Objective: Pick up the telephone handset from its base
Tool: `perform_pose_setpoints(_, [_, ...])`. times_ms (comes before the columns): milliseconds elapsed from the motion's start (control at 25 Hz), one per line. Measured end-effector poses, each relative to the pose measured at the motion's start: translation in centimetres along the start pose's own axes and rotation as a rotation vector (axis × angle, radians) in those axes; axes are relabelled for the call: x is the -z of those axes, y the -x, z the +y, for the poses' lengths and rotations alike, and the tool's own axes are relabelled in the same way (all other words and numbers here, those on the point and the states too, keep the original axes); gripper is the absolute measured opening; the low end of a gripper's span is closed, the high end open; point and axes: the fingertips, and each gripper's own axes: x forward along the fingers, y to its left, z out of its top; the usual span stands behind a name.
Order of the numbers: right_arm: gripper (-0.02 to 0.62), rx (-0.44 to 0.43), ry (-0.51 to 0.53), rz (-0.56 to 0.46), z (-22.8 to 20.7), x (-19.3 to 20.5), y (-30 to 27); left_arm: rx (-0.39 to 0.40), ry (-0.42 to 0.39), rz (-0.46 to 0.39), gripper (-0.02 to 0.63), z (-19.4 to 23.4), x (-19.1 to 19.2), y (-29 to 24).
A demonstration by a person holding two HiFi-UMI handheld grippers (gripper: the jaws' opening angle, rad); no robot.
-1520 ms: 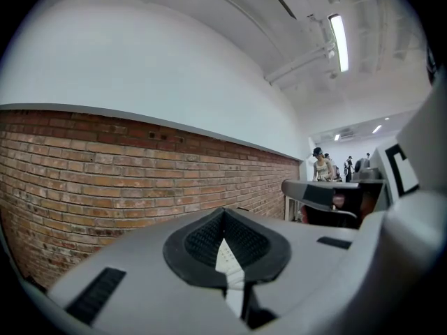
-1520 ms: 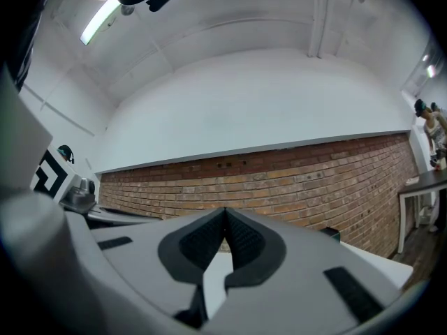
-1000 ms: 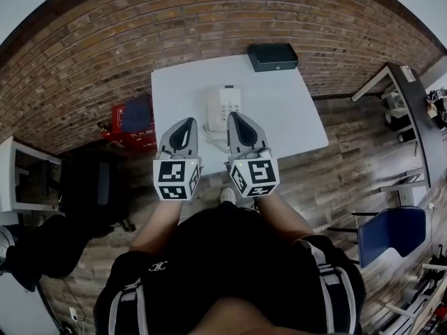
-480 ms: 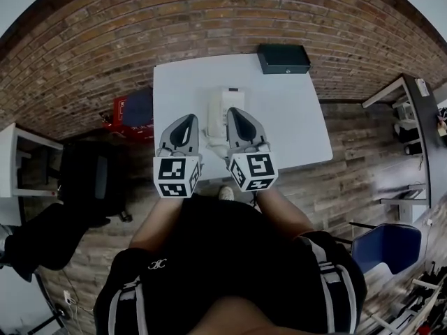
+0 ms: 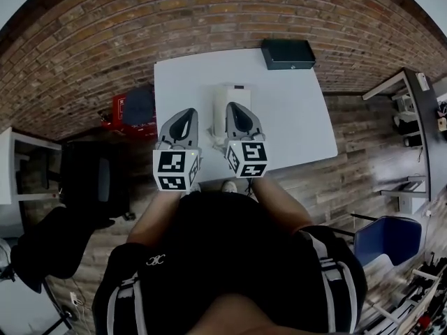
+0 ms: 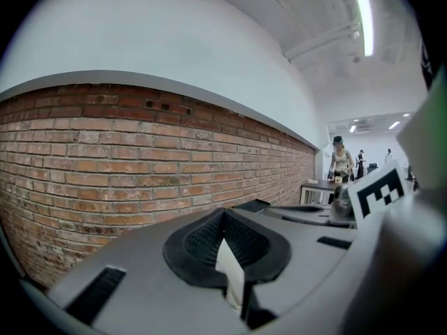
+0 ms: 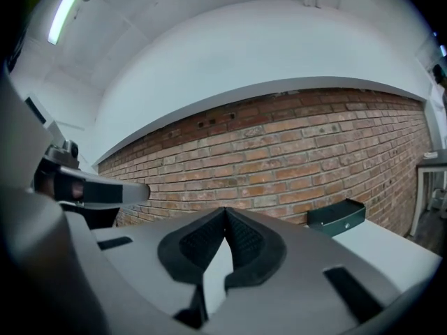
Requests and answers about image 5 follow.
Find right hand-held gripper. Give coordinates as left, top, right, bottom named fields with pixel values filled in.
left=225, top=102, right=269, bottom=179

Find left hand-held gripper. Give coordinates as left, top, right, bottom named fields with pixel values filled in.
left=152, top=107, right=203, bottom=193

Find person's left forearm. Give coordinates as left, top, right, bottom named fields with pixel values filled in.
left=126, top=189, right=182, bottom=249

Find person's right forearm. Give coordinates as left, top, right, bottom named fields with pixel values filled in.
left=251, top=178, right=314, bottom=235

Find white desk telephone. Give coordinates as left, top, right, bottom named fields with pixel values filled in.
left=212, top=83, right=253, bottom=135

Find white table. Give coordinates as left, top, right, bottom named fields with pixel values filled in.
left=153, top=48, right=339, bottom=184

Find red fire extinguisher box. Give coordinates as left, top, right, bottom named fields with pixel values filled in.
left=101, top=89, right=157, bottom=138

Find black metal box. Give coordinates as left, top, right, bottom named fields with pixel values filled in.
left=261, top=38, right=317, bottom=71

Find black office chair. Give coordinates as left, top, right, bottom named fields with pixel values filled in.
left=57, top=140, right=135, bottom=221

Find person's black shirt torso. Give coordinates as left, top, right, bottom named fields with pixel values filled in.
left=92, top=191, right=367, bottom=335

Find blue chair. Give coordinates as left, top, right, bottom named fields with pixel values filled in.
left=330, top=213, right=423, bottom=268

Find small white device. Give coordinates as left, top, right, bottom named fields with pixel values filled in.
left=415, top=72, right=430, bottom=92

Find black desk with white legs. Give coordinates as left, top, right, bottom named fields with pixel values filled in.
left=362, top=67, right=447, bottom=202

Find white metal frame rack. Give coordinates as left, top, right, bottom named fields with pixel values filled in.
left=369, top=256, right=447, bottom=335

